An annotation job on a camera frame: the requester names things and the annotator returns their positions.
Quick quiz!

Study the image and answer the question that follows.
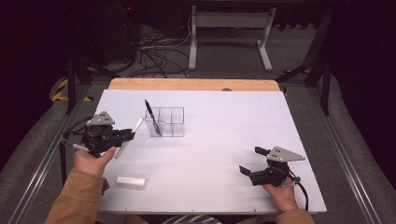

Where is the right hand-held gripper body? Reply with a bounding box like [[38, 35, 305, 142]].
[[248, 146, 306, 189]]

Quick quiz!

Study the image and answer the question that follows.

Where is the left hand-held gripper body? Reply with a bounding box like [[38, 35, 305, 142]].
[[72, 111, 123, 159]]

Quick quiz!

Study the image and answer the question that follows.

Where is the white pen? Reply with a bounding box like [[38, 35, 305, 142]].
[[113, 117, 145, 160]]

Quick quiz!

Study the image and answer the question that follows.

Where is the black pen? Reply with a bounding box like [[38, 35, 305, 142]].
[[144, 98, 163, 137]]

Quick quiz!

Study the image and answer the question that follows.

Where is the clear acrylic organizer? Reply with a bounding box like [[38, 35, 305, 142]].
[[144, 105, 186, 138]]

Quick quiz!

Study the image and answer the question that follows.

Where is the person's right hand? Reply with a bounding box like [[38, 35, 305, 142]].
[[262, 182, 299, 214]]

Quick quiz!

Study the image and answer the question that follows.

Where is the person's left hand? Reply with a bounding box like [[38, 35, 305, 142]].
[[73, 146, 118, 178]]

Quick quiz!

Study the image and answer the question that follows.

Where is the white table cover board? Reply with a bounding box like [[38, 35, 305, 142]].
[[92, 89, 328, 216]]

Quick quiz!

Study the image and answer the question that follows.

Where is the white eraser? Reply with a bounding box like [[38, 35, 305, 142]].
[[116, 175, 148, 189]]

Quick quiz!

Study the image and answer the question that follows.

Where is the yellow black hazard tape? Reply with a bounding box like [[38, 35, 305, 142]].
[[50, 77, 94, 103]]

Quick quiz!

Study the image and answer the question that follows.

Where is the black metal stand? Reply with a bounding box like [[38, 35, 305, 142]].
[[64, 46, 120, 115], [275, 6, 335, 117]]

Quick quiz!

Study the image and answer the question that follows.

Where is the person's striped shirt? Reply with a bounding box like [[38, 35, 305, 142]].
[[162, 214, 223, 224]]

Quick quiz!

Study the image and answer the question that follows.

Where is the right hand-held gripper cable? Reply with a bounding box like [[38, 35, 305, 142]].
[[289, 172, 310, 213]]

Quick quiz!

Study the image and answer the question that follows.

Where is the hand-held gripper cable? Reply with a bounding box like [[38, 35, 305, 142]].
[[289, 172, 310, 213], [59, 115, 94, 187]]

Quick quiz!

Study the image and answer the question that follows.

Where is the left hand-held gripper cable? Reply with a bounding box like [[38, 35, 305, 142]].
[[59, 115, 94, 187]]

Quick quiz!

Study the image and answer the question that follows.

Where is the aluminium floor rail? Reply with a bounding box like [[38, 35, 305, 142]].
[[6, 83, 92, 224], [306, 87, 386, 224]]

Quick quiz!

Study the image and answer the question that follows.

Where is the bundle of floor cables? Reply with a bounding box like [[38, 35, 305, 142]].
[[125, 26, 192, 78]]

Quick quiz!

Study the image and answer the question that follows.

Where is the white metal stand frame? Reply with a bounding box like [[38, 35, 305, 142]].
[[188, 5, 277, 72]]

